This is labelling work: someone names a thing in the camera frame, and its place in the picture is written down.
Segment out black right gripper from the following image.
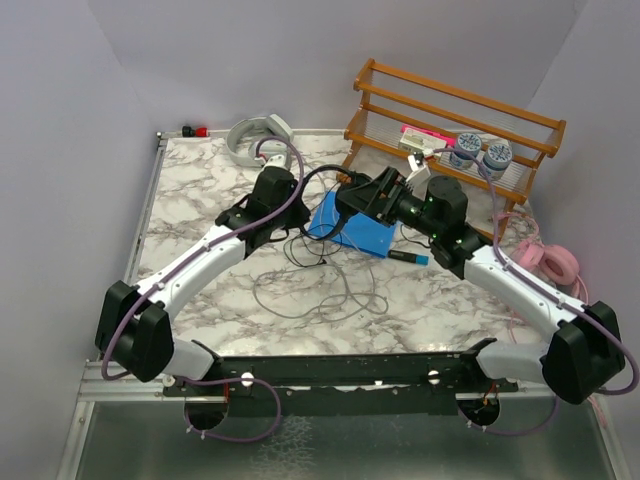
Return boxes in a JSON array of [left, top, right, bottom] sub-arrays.
[[339, 166, 442, 240]]

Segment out black headphones with cable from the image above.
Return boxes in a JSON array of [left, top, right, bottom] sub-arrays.
[[275, 179, 346, 269]]

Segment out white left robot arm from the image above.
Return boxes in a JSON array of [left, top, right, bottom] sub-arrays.
[[95, 166, 309, 395]]

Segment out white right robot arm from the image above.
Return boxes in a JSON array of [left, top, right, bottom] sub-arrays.
[[335, 168, 625, 404]]

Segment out blue plastic board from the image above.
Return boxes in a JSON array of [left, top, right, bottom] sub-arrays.
[[308, 191, 396, 258]]

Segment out white green cardboard box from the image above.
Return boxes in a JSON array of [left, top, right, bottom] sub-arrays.
[[398, 127, 447, 158]]

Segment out blue black marker pen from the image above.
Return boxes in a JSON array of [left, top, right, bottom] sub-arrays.
[[387, 250, 429, 266]]

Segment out blue white jar left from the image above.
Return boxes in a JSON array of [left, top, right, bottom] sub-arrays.
[[449, 132, 483, 170]]

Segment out blue white jar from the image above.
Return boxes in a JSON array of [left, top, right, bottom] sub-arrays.
[[477, 139, 514, 181], [449, 132, 483, 170]]

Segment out blue white jar right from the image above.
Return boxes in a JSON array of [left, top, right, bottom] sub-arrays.
[[477, 139, 514, 181]]

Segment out wooden two-tier rack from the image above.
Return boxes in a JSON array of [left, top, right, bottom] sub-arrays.
[[342, 58, 567, 213]]

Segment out red black emergency button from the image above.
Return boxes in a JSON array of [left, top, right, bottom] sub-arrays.
[[181, 125, 209, 138]]

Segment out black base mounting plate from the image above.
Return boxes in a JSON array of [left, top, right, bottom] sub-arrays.
[[163, 350, 518, 417]]

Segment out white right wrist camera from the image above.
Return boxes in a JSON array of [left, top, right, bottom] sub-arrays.
[[406, 150, 431, 190]]

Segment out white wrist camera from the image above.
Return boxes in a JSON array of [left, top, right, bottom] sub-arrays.
[[406, 150, 431, 190], [257, 153, 291, 171]]

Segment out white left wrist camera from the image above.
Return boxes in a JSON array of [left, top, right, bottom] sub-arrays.
[[257, 153, 291, 171]]

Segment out grey white headphones with cable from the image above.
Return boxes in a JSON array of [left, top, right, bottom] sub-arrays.
[[225, 113, 391, 324]]

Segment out pink headphones with cable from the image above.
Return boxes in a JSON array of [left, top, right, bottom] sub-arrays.
[[480, 212, 607, 437]]

